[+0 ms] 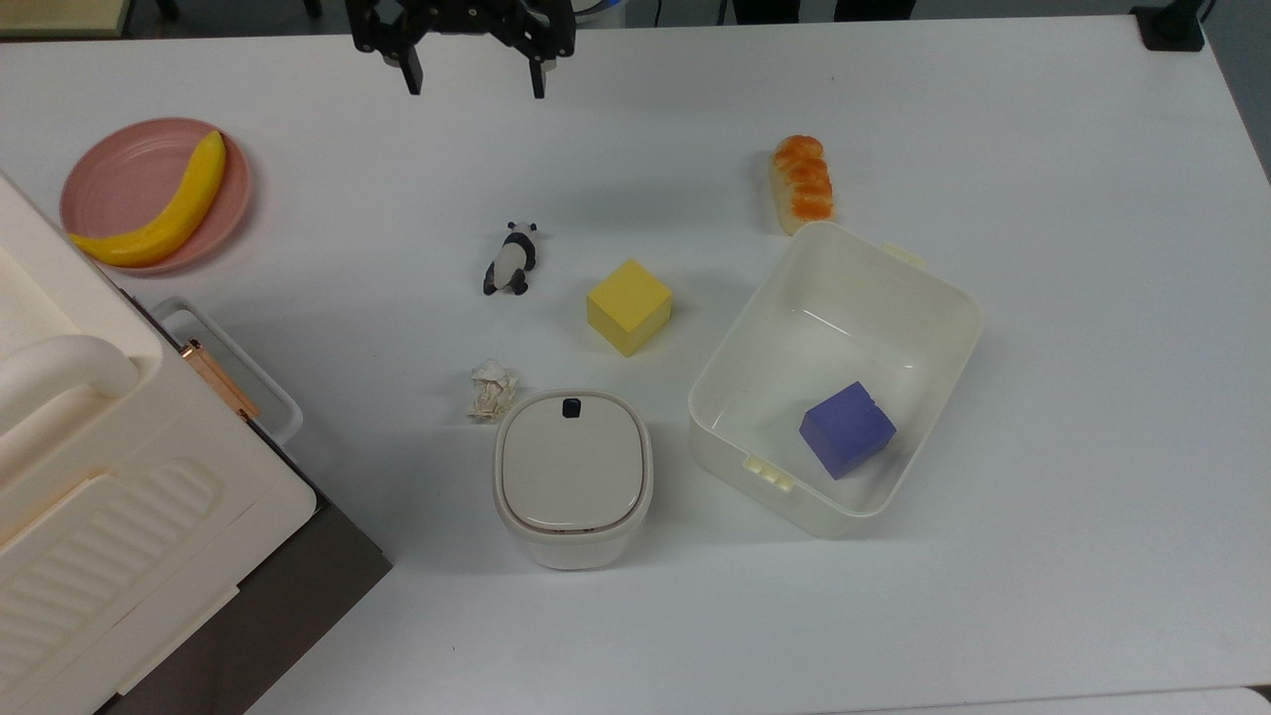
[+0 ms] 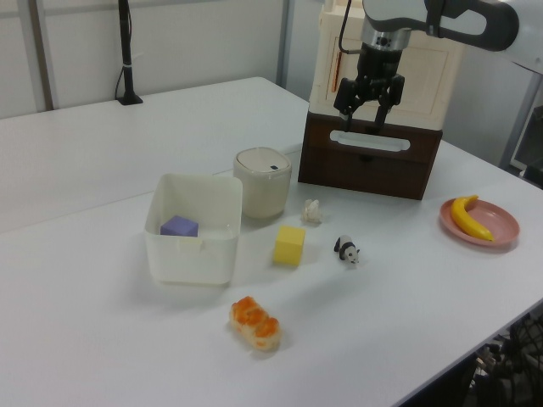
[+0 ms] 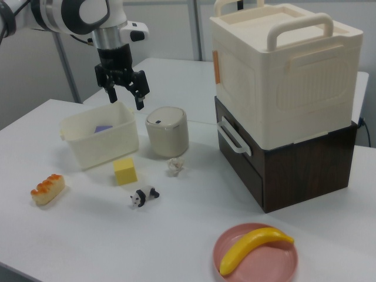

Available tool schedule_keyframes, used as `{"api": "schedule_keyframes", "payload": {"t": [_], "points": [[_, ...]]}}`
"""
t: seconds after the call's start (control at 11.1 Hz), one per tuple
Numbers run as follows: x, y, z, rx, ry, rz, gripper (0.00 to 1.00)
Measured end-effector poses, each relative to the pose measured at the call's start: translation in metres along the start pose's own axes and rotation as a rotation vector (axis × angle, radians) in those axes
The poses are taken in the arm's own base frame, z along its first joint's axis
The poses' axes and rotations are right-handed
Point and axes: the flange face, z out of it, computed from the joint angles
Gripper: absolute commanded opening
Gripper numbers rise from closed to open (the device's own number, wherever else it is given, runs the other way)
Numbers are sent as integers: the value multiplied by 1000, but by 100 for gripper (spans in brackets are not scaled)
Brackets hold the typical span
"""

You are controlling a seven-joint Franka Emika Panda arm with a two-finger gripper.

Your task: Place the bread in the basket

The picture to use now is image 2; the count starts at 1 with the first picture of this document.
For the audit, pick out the pink plate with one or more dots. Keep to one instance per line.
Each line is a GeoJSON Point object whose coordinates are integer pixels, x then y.
{"type": "Point", "coordinates": [500, 224]}

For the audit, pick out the panda toy figure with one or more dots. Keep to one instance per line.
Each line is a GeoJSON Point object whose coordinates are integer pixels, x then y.
{"type": "Point", "coordinates": [348, 251]}

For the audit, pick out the yellow cube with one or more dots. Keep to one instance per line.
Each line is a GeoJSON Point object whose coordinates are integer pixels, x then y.
{"type": "Point", "coordinates": [289, 248]}

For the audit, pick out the purple cube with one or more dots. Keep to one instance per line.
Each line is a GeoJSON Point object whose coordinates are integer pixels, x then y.
{"type": "Point", "coordinates": [180, 226]}

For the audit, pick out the black office chair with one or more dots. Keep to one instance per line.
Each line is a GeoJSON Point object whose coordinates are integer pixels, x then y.
{"type": "Point", "coordinates": [517, 360]}

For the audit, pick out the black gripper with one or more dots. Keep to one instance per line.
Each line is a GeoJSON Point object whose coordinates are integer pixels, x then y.
{"type": "Point", "coordinates": [379, 68]}

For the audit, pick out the black clamped pole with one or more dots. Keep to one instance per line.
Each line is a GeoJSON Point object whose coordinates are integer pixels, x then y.
{"type": "Point", "coordinates": [126, 51]}

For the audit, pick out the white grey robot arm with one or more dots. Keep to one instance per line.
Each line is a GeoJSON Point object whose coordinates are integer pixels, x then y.
{"type": "Point", "coordinates": [466, 21]}

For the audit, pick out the yellow banana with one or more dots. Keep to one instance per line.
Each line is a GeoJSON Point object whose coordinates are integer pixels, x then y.
{"type": "Point", "coordinates": [462, 216]}

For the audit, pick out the dark brown wooden drawer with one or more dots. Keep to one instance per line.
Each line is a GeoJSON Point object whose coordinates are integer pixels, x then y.
{"type": "Point", "coordinates": [360, 178]}

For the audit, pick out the white plastic basket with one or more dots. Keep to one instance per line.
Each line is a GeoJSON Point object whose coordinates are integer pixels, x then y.
{"type": "Point", "coordinates": [191, 258]}

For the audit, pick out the cream lidded trash can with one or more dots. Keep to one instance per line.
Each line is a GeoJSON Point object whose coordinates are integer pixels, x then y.
{"type": "Point", "coordinates": [263, 191]}

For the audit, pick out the orange glazed bread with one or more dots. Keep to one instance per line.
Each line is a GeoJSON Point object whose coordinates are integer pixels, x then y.
{"type": "Point", "coordinates": [254, 324]}

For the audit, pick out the crumpled paper ball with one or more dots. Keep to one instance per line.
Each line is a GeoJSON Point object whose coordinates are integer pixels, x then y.
{"type": "Point", "coordinates": [312, 212]}

